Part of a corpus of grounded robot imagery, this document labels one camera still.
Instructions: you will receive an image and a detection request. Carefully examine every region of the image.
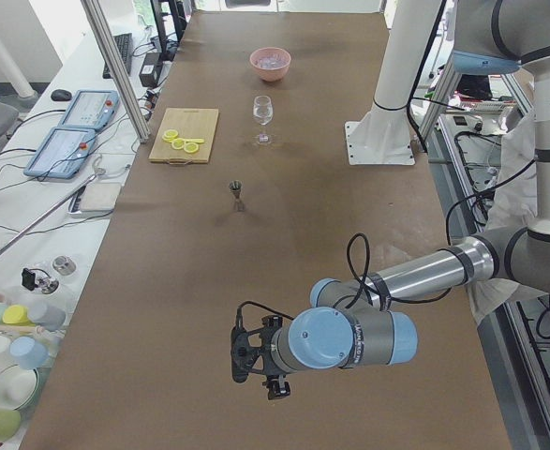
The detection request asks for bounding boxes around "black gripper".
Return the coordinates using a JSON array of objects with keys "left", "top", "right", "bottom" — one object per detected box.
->
[{"left": 262, "top": 373, "right": 291, "bottom": 400}]

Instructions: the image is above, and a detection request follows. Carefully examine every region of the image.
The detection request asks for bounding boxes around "steel double jigger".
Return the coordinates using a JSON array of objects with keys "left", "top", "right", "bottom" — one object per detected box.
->
[{"left": 229, "top": 180, "right": 245, "bottom": 212}]

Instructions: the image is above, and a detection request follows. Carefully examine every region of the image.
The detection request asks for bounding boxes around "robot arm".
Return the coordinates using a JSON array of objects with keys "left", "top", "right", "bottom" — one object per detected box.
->
[{"left": 231, "top": 1, "right": 550, "bottom": 399}]

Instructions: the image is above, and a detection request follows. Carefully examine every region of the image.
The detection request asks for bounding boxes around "clear wine glass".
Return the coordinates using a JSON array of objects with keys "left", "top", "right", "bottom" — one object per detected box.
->
[{"left": 253, "top": 96, "right": 274, "bottom": 144}]

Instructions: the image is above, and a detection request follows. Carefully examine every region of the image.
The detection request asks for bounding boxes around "pink bowl of ice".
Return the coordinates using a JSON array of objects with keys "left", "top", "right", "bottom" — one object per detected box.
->
[{"left": 249, "top": 47, "right": 291, "bottom": 83}]

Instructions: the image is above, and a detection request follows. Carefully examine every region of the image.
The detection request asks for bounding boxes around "steel cylindrical weight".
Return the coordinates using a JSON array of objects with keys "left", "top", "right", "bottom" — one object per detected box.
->
[{"left": 52, "top": 255, "right": 77, "bottom": 277}]

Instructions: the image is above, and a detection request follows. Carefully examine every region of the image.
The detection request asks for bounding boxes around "middle lemon slice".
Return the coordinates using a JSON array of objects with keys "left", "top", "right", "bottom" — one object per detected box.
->
[{"left": 171, "top": 138, "right": 186, "bottom": 150}]

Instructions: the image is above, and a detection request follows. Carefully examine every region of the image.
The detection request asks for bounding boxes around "white bowl green rim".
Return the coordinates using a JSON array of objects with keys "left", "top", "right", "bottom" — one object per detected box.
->
[{"left": 0, "top": 365, "right": 40, "bottom": 411}]

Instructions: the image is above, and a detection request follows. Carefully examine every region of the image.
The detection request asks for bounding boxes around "yellow plastic cup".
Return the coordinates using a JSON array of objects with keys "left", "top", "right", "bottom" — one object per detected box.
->
[{"left": 2, "top": 305, "right": 32, "bottom": 326}]

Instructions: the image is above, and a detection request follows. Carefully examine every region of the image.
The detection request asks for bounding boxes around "far lemon slice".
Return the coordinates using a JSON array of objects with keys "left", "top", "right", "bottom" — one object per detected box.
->
[{"left": 162, "top": 129, "right": 179, "bottom": 143}]

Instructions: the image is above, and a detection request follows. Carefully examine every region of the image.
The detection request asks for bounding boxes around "bamboo cutting board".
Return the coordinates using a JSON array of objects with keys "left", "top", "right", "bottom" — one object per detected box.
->
[{"left": 148, "top": 108, "right": 219, "bottom": 165}]

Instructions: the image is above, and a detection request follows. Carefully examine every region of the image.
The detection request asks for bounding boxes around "long metal rod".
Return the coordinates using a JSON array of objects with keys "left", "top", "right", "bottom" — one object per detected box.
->
[{"left": 0, "top": 168, "right": 106, "bottom": 256}]

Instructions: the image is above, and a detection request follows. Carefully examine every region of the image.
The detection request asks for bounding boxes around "lower blue teach pendant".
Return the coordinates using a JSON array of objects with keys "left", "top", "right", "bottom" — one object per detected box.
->
[{"left": 23, "top": 127, "right": 97, "bottom": 179}]

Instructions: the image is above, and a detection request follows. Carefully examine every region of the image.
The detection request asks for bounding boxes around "blue teach pendant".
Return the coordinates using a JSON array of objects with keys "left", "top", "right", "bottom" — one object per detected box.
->
[
  {"left": 59, "top": 90, "right": 120, "bottom": 131},
  {"left": 23, "top": 127, "right": 97, "bottom": 179}
]

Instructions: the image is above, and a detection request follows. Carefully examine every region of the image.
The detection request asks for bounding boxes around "upper blue teach pendant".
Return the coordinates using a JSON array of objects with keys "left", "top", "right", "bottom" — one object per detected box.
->
[{"left": 59, "top": 90, "right": 120, "bottom": 131}]

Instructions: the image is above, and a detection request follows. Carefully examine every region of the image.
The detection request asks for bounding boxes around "black power adapter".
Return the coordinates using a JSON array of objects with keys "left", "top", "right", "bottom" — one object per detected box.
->
[{"left": 139, "top": 52, "right": 163, "bottom": 88}]

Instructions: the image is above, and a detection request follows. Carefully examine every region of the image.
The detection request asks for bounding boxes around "black computer mouse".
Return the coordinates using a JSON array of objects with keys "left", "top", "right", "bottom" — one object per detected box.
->
[{"left": 51, "top": 89, "right": 72, "bottom": 102}]

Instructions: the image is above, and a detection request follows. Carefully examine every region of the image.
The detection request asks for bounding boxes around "black keyboard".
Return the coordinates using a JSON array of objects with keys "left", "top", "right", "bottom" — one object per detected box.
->
[{"left": 112, "top": 33, "right": 133, "bottom": 75}]

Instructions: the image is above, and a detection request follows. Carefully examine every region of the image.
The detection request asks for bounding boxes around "lemon slice near handle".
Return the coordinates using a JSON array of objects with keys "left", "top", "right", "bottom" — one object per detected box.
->
[{"left": 184, "top": 142, "right": 199, "bottom": 154}]

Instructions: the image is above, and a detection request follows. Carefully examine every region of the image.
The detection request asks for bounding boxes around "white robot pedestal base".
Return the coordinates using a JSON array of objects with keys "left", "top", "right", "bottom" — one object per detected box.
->
[{"left": 345, "top": 0, "right": 445, "bottom": 165}]

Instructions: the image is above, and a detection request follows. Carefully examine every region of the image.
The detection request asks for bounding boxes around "aluminium frame post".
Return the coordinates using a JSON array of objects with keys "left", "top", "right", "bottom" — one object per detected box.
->
[{"left": 81, "top": 0, "right": 150, "bottom": 143}]

